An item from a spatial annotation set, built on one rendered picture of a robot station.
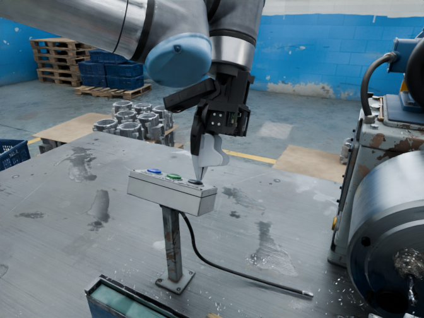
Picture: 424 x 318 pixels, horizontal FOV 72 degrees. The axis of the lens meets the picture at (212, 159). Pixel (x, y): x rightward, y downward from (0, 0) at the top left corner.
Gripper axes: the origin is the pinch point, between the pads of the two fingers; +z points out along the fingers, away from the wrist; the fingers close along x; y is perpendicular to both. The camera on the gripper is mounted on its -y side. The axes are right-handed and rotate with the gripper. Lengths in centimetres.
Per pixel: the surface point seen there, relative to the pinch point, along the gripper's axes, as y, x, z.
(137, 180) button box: -11.2, -3.5, 4.0
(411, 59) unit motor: 32.4, 15.3, -28.6
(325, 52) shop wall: -44, 488, -180
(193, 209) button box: 2.3, -3.4, 6.2
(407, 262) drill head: 35.0, -5.2, 3.7
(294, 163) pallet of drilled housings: -15, 220, 6
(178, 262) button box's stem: -3.7, 6.5, 22.1
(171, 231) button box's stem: -4.2, 1.4, 13.6
